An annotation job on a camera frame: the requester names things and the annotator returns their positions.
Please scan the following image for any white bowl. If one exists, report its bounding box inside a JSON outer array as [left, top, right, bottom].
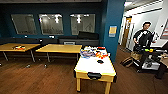
[[83, 45, 94, 51]]

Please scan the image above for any light wood gaming table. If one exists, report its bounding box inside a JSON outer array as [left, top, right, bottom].
[[73, 46, 118, 94]]

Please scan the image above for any dark sofa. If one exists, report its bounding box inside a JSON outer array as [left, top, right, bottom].
[[59, 30, 101, 47]]

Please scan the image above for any red black flat box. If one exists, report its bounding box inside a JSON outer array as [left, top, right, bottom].
[[97, 46, 107, 51]]

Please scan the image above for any dark framed window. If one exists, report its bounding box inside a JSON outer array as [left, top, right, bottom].
[[38, 13, 64, 36], [69, 13, 96, 36], [10, 13, 38, 35]]

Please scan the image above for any long wooden table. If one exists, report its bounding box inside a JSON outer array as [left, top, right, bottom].
[[35, 43, 83, 64]]

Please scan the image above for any brown wooden door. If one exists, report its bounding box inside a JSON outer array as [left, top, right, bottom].
[[121, 16, 133, 50]]

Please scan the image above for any brown backpack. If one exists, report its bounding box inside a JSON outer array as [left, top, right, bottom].
[[120, 56, 134, 68]]

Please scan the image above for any person in dark shirt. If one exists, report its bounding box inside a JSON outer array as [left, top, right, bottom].
[[133, 21, 158, 53]]

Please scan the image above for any small orange red object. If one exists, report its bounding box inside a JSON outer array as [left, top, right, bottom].
[[14, 44, 27, 51]]

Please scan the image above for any yellow green object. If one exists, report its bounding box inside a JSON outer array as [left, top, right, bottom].
[[147, 48, 155, 53]]

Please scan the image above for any short wooden table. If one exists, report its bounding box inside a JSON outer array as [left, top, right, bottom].
[[0, 42, 42, 64]]

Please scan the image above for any grey bulletin board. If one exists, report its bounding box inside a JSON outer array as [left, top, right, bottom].
[[159, 18, 168, 41]]

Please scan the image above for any yellow wall sign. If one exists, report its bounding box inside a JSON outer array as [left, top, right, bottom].
[[108, 25, 118, 38]]

